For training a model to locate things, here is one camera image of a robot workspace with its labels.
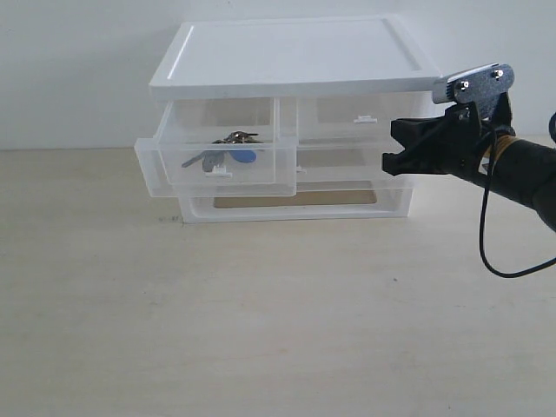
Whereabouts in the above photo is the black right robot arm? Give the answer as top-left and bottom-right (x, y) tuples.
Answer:
(382, 93), (555, 229)

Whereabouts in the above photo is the key bunch with blue tag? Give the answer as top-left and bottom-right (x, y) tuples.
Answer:
(181, 130), (261, 173)

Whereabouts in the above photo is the black right camera cable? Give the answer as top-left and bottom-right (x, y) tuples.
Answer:
(479, 110), (556, 279)

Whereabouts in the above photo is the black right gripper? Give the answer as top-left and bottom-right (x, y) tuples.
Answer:
(381, 93), (517, 182)

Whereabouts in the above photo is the white plastic drawer cabinet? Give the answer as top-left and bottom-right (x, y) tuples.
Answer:
(149, 15), (440, 223)

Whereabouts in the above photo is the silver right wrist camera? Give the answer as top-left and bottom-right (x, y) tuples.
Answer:
(432, 63), (514, 120)

